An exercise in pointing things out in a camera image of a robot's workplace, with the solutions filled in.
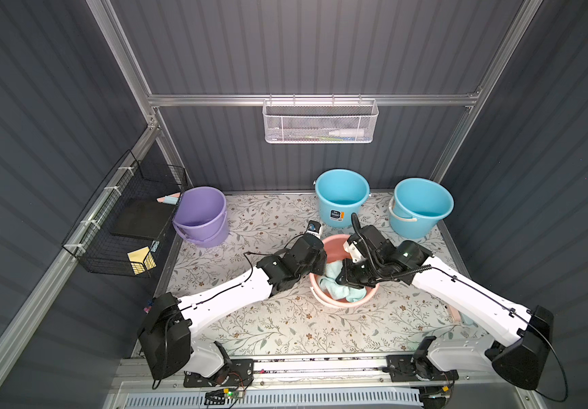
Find pink plastic bucket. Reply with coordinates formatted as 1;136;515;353
309;234;380;309

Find light green cloth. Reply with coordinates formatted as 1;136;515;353
319;260;367;303

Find blue bucket with label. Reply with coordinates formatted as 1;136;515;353
314;169;371;228

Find purple plastic bucket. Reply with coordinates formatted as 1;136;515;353
172;187;230;248

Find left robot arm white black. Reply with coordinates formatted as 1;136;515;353
137;233;327;387

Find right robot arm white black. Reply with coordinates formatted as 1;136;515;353
339;225;554;390

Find white spray bottle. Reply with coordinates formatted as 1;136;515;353
329;129;365;140

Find white ventilation grille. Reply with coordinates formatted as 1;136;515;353
120;387;423;408

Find pastel card in basket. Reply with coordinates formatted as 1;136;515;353
157;193;181;206

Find yellow sticky note pad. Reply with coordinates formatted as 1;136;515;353
127;247;157;275

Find black box in basket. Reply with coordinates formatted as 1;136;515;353
110;199;175;240

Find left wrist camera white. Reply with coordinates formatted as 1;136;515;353
306;220;322;238

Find blue bucket white handle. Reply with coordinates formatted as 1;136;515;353
389;178;454;240

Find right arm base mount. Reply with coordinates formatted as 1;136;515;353
381;336;459;384

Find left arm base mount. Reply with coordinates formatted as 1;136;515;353
183;341;255;389

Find white wire wall basket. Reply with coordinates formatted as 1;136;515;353
262;97;379;144

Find black wire side basket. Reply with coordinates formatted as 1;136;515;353
62;151;190;279

